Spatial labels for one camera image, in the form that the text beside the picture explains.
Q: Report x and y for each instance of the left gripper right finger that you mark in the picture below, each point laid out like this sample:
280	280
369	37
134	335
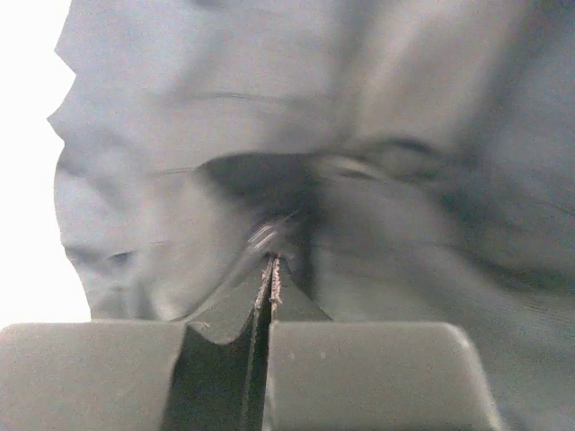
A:
375	375

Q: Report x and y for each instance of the black skirt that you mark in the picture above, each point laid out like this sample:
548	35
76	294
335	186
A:
413	160

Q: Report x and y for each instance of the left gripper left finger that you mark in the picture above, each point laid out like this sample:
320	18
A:
206	374

